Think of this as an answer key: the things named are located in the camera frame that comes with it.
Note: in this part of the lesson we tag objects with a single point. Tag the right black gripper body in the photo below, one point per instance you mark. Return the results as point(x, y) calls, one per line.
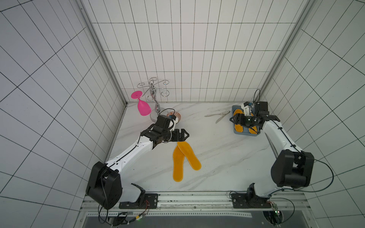
point(247, 121)

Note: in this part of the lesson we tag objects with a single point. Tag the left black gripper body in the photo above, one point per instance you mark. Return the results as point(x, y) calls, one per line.
point(172, 136)

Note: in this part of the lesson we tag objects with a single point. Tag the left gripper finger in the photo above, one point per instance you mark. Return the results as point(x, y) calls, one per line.
point(183, 138)
point(184, 133)

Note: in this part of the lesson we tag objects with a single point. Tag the yellow insole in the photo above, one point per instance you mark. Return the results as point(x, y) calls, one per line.
point(253, 130)
point(238, 128)
point(187, 150)
point(178, 160)

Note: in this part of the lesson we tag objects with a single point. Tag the yellow insole bottom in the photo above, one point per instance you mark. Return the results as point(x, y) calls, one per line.
point(178, 160)

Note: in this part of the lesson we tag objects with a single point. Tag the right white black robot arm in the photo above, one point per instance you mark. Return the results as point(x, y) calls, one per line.
point(292, 167)

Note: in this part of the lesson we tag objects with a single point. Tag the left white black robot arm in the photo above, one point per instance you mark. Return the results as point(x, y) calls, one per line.
point(106, 185)

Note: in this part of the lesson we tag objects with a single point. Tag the blue storage box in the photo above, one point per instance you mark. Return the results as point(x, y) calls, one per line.
point(245, 129)

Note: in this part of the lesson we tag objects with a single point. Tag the pink plastic wine glass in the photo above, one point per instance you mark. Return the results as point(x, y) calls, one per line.
point(143, 107)

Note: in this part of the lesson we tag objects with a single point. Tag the silver metal glass rack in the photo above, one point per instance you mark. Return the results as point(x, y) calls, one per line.
point(153, 88)

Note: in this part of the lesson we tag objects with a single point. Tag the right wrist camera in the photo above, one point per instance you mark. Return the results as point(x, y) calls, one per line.
point(247, 108)

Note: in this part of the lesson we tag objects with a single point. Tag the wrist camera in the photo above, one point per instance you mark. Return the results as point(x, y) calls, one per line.
point(247, 108)
point(172, 123)

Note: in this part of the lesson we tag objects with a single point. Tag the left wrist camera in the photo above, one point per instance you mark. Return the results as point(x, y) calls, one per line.
point(172, 123)

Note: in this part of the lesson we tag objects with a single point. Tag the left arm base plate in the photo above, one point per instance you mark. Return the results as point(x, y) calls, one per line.
point(147, 200)

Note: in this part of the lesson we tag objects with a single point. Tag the aluminium mounting rail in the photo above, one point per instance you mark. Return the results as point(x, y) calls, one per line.
point(202, 204)

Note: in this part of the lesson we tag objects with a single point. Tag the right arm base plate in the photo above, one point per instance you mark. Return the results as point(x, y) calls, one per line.
point(248, 201)

